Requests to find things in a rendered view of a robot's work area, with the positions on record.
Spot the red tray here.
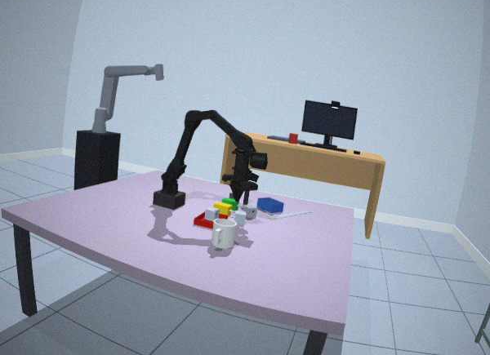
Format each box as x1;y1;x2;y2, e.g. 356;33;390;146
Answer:
194;212;228;229

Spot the white mug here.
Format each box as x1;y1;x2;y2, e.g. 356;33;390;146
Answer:
211;219;236;249

